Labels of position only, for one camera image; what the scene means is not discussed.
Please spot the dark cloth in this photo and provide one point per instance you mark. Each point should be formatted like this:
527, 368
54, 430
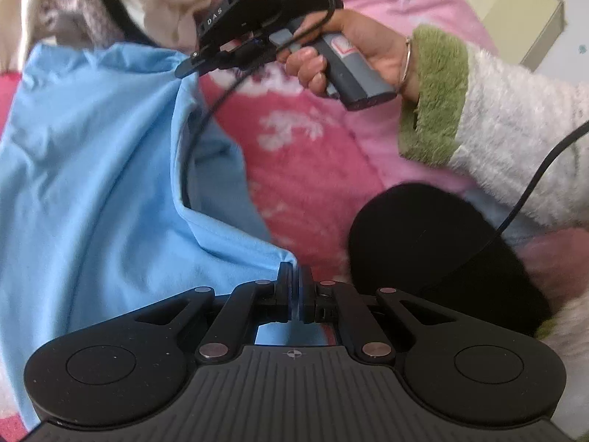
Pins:
428, 248

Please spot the white fleece robe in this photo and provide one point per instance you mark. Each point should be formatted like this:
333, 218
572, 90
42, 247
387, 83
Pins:
568, 368

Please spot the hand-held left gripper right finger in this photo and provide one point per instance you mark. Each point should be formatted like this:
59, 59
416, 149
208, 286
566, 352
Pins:
304, 292

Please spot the pink floral blanket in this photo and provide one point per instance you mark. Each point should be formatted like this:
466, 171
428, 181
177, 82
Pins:
299, 156

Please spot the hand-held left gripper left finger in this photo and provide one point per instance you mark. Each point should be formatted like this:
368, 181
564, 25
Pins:
287, 290

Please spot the cardboard box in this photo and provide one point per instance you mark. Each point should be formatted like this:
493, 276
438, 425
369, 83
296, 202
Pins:
510, 9

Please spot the light blue t-shirt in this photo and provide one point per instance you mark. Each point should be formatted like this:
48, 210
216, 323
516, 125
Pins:
101, 170

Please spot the pile of unfolded clothes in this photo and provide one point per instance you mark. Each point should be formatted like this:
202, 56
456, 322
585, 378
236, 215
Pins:
170, 4

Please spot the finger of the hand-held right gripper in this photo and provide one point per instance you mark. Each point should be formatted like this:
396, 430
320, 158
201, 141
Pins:
207, 60

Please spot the houndstooth tweed garment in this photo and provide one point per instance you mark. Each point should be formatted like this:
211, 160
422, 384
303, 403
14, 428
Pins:
69, 9

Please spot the person's right hand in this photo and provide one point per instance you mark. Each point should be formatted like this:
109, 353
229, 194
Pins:
377, 41

